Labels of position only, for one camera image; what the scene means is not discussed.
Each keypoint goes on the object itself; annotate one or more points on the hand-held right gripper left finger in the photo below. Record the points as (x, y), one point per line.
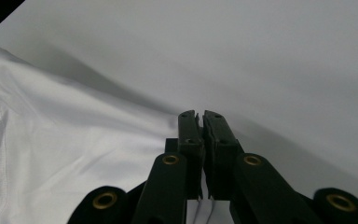
(192, 140)

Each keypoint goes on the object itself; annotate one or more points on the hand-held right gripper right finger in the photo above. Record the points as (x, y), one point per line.
(219, 146)

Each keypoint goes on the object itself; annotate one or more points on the white shorts with black waistband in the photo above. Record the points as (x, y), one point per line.
(74, 140)

